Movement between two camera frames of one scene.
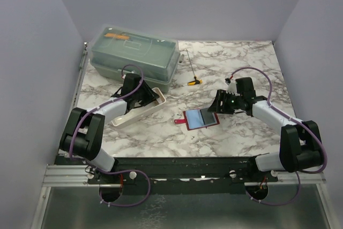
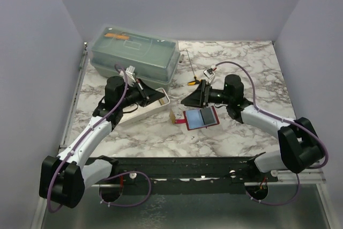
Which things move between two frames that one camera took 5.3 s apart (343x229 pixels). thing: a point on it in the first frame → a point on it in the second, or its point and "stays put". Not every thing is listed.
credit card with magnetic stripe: x=208 y=117 stays put
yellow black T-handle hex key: x=195 y=81 stays put
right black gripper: x=216 y=107 → x=200 y=97
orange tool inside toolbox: x=117 y=36 stays put
